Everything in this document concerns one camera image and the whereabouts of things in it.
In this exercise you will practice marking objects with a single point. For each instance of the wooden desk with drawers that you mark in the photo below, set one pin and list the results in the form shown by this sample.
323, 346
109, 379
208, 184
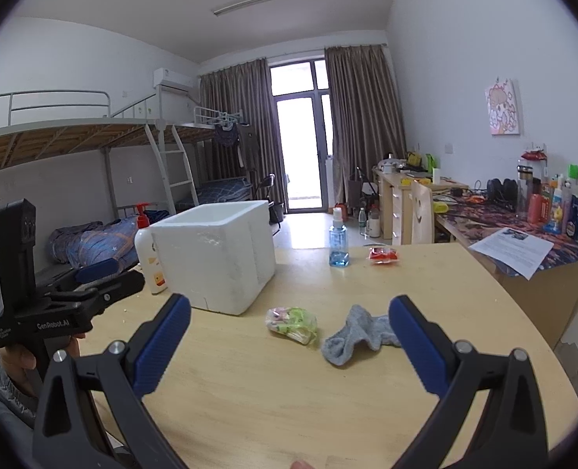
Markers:
391, 210

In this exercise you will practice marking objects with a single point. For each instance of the pink wall poster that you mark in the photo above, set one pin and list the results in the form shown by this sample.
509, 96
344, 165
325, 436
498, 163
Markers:
503, 107

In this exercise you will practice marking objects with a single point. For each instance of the blue plaid quilt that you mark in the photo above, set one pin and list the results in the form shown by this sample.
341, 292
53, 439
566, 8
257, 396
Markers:
93, 244

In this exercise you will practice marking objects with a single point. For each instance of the black headphones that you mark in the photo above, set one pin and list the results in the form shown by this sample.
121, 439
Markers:
503, 190

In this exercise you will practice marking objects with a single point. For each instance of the blue plaid mattress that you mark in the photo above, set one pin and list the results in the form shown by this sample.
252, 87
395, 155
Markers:
220, 189

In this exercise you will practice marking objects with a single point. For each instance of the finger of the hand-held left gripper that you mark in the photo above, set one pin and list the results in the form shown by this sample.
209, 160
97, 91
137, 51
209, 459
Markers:
120, 286
98, 269

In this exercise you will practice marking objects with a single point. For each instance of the person's left forearm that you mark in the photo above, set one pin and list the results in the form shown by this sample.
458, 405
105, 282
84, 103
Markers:
0, 410

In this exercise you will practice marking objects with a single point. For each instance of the white jug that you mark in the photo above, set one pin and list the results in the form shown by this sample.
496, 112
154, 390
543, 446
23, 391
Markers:
374, 224

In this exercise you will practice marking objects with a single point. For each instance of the ceiling tube light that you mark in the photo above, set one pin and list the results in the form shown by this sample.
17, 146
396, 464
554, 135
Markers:
257, 2

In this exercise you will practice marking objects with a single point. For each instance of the glass balcony door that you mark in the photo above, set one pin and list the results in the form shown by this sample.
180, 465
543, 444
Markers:
301, 146

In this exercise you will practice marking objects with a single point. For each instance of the blue spray bottle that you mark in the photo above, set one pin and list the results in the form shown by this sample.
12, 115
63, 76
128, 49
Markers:
338, 246

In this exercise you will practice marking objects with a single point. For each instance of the red snack packet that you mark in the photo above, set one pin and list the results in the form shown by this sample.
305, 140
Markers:
383, 255

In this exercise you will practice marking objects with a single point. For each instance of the person's right hand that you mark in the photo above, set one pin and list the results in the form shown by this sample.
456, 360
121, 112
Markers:
301, 464

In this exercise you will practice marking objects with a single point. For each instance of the white printed paper sheet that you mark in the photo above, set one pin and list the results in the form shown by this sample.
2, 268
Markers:
513, 251

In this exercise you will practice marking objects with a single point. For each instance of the hanging dark clothes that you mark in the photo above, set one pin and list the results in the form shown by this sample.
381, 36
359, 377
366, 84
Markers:
226, 134

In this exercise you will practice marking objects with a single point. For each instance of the black folding chair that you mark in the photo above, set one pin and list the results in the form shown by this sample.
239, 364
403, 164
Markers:
268, 195

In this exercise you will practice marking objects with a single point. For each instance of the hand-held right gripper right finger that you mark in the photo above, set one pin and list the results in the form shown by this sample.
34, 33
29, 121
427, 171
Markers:
416, 342

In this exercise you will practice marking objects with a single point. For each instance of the white foam box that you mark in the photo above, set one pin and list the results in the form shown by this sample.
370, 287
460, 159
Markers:
210, 254

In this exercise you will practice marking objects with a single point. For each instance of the white air conditioner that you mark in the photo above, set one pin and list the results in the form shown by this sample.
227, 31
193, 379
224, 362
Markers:
171, 78

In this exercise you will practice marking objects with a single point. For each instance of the row of toiletry bottles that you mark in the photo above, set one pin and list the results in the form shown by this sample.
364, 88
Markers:
562, 205

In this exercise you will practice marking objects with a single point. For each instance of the metal bunk bed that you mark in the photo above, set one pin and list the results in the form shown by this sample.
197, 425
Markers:
49, 137

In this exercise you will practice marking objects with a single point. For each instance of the brown curtain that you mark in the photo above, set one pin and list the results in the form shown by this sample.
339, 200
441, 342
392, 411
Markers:
235, 107
362, 117

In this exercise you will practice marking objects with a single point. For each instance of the person's left hand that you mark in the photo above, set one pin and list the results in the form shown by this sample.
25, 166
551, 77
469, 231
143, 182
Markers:
17, 364

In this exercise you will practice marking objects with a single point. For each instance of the printed desk mat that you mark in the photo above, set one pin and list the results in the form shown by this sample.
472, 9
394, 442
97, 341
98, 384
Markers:
484, 220

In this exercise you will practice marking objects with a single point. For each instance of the yellow bag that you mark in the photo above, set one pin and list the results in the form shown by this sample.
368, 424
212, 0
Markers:
414, 159

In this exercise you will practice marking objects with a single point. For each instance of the white bed ladder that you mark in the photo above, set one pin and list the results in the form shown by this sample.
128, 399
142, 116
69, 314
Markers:
176, 171

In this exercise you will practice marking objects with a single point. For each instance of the wooden chair with smiley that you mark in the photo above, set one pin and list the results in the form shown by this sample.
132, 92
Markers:
418, 215

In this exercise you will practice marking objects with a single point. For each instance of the green bag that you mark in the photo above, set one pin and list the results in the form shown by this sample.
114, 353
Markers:
431, 162

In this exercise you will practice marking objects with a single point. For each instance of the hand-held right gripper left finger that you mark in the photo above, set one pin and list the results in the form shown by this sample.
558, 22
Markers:
164, 342

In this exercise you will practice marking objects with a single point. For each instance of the white lotion bottle red pump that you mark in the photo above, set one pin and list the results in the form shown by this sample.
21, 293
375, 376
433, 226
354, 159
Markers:
147, 254

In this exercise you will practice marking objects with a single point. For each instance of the clear green snack packet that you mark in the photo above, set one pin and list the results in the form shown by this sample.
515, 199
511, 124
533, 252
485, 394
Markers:
291, 325

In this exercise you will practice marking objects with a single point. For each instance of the grey sock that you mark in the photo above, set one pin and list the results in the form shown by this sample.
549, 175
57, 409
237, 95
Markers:
357, 337

